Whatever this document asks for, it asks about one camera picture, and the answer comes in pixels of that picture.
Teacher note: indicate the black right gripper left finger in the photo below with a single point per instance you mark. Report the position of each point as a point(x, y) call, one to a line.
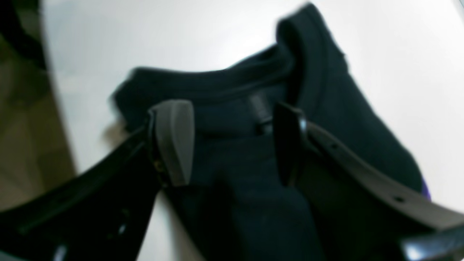
point(103, 214)

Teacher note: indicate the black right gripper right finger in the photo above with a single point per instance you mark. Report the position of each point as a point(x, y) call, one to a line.
point(360, 213)

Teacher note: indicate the black T-shirt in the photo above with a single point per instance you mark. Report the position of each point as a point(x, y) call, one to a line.
point(235, 207)

